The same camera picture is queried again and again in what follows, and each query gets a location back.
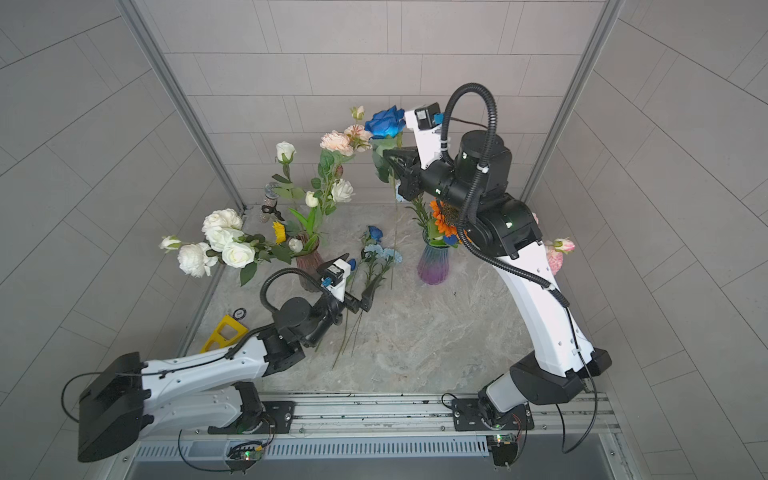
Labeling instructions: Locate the yellow sunflower left vase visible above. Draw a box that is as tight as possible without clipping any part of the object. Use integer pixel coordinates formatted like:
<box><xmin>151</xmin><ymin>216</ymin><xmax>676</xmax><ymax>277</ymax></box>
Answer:
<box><xmin>272</xmin><ymin>221</ymin><xmax>287</xmax><ymax>244</ymax></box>

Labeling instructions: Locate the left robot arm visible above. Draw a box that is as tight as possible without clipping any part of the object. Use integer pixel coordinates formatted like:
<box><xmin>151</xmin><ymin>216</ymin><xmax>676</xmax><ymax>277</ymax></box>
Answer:
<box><xmin>76</xmin><ymin>255</ymin><xmax>376</xmax><ymax>463</ymax></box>

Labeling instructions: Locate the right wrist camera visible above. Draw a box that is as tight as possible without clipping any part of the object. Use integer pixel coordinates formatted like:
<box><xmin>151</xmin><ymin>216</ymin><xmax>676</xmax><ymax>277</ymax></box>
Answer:
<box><xmin>404</xmin><ymin>103</ymin><xmax>448</xmax><ymax>170</ymax></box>

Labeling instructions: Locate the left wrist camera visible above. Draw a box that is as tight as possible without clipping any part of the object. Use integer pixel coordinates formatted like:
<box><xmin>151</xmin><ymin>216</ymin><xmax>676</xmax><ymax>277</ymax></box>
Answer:
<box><xmin>318</xmin><ymin>257</ymin><xmax>351</xmax><ymax>303</ymax></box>

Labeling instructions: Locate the aluminium rail frame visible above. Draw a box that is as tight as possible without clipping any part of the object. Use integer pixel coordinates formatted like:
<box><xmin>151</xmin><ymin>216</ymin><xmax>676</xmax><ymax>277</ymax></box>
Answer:
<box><xmin>88</xmin><ymin>393</ymin><xmax>640</xmax><ymax>479</ymax></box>

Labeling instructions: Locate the white rose bud stem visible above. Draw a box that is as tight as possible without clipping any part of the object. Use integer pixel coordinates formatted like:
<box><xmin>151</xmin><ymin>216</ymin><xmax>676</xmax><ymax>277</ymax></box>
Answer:
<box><xmin>272</xmin><ymin>141</ymin><xmax>305</xmax><ymax>202</ymax></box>

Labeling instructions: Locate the blue purple glass vase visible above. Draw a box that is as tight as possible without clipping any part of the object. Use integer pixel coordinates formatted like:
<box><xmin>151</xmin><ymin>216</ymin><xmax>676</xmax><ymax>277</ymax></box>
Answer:
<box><xmin>417</xmin><ymin>234</ymin><xmax>451</xmax><ymax>285</ymax></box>

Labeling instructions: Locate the small blue tulip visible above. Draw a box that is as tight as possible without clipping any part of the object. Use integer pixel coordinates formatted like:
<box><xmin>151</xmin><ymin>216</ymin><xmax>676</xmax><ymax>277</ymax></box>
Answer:
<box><xmin>309</xmin><ymin>253</ymin><xmax>359</xmax><ymax>350</ymax></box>

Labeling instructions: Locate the circuit board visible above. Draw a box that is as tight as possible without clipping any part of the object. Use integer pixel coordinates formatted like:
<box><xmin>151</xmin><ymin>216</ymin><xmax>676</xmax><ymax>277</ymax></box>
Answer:
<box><xmin>486</xmin><ymin>435</ymin><xmax>520</xmax><ymax>470</ymax></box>
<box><xmin>225</xmin><ymin>441</ymin><xmax>265</xmax><ymax>474</ymax></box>

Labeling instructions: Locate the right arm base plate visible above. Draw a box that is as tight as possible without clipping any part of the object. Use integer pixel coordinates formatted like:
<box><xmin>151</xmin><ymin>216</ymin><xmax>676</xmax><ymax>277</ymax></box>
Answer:
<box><xmin>441</xmin><ymin>394</ymin><xmax>535</xmax><ymax>433</ymax></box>

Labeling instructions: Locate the white rose bouquet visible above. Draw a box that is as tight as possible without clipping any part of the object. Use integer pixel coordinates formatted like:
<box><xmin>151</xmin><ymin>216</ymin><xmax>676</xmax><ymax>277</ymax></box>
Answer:
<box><xmin>158</xmin><ymin>208</ymin><xmax>296</xmax><ymax>286</ymax></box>

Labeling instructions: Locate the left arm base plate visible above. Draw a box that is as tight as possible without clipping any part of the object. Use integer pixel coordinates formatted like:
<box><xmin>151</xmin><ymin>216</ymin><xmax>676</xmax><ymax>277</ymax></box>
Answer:
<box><xmin>207</xmin><ymin>401</ymin><xmax>296</xmax><ymax>435</ymax></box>

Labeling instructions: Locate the pink rose spray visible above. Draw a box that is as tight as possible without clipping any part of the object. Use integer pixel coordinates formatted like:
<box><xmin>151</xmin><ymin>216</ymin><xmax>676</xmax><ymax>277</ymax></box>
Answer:
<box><xmin>312</xmin><ymin>105</ymin><xmax>372</xmax><ymax>203</ymax></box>

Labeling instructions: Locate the yellow tag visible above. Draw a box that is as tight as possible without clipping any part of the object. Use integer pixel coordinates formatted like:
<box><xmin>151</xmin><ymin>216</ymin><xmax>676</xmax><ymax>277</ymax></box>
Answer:
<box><xmin>200</xmin><ymin>308</ymin><xmax>249</xmax><ymax>353</ymax></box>

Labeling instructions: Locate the right circuit board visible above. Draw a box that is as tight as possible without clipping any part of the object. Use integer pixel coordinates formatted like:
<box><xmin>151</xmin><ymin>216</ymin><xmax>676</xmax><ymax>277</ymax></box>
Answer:
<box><xmin>486</xmin><ymin>435</ymin><xmax>520</xmax><ymax>470</ymax></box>

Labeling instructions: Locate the dark blue rose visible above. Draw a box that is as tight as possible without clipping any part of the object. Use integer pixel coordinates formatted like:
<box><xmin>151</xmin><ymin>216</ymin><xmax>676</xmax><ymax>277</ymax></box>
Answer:
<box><xmin>332</xmin><ymin>225</ymin><xmax>385</xmax><ymax>370</ymax></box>

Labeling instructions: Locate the left circuit board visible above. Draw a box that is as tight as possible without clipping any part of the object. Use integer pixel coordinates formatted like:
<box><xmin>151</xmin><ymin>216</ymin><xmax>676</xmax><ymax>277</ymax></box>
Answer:
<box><xmin>225</xmin><ymin>441</ymin><xmax>265</xmax><ymax>474</ymax></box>

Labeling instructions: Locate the dark blue rose vase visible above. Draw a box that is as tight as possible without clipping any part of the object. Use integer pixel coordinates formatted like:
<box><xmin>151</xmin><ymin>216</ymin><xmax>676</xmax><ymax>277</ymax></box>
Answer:
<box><xmin>364</xmin><ymin>106</ymin><xmax>406</xmax><ymax>193</ymax></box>

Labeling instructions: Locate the white rose left vase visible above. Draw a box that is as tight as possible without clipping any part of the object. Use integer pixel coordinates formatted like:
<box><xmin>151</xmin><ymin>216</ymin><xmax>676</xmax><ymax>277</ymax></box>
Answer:
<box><xmin>331</xmin><ymin>179</ymin><xmax>354</xmax><ymax>203</ymax></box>

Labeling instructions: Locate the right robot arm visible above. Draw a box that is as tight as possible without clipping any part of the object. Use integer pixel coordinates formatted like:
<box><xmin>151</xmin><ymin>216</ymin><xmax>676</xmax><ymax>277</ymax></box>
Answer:
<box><xmin>366</xmin><ymin>83</ymin><xmax>612</xmax><ymax>428</ymax></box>

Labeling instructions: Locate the orange gerbera flower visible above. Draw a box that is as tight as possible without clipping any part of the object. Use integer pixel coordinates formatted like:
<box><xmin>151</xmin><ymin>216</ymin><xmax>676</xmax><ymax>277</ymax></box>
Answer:
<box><xmin>430</xmin><ymin>200</ymin><xmax>460</xmax><ymax>237</ymax></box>

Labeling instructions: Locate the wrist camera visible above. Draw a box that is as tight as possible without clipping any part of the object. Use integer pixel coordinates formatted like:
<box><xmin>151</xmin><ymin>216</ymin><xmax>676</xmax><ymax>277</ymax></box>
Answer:
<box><xmin>404</xmin><ymin>103</ymin><xmax>448</xmax><ymax>170</ymax></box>
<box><xmin>318</xmin><ymin>257</ymin><xmax>351</xmax><ymax>303</ymax></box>

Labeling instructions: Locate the pink roses stem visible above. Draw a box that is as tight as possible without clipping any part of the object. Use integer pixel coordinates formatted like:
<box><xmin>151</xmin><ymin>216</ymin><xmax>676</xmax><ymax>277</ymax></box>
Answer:
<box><xmin>545</xmin><ymin>238</ymin><xmax>576</xmax><ymax>275</ymax></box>

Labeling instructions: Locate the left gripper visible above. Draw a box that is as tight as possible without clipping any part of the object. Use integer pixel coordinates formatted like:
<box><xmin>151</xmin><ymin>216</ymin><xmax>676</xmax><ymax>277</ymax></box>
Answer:
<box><xmin>302</xmin><ymin>253</ymin><xmax>380</xmax><ymax>347</ymax></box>

